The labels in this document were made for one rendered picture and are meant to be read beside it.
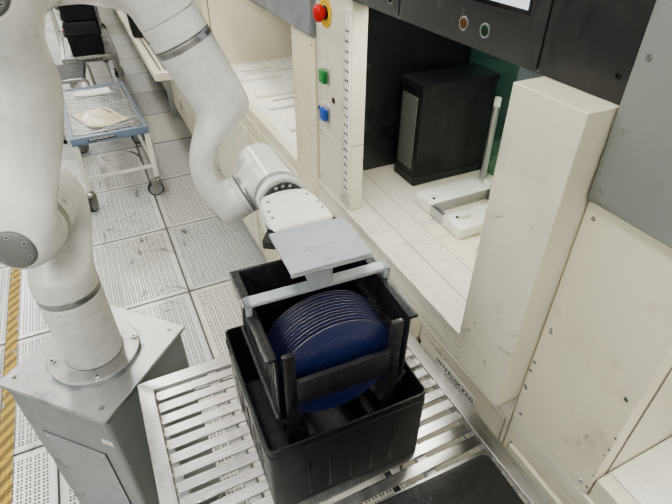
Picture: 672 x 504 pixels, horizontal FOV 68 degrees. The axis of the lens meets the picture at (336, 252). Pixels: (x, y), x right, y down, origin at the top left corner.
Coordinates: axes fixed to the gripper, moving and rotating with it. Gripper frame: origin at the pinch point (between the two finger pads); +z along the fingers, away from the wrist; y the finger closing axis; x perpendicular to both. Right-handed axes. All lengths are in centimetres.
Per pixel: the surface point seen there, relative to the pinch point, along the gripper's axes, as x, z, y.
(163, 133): -117, -337, -4
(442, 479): -31.0, 23.6, -10.9
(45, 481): -118, -64, 74
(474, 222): -27, -29, -55
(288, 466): -29.1, 13.1, 10.7
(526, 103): 21.2, 7.5, -25.4
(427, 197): -27, -45, -50
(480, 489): -30.9, 27.2, -15.3
